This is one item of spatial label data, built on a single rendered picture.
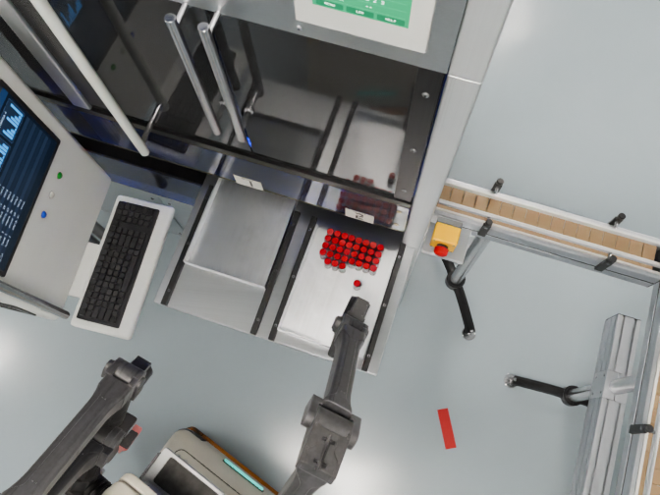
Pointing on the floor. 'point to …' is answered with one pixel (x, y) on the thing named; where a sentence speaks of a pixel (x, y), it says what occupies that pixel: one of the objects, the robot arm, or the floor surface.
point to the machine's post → (455, 110)
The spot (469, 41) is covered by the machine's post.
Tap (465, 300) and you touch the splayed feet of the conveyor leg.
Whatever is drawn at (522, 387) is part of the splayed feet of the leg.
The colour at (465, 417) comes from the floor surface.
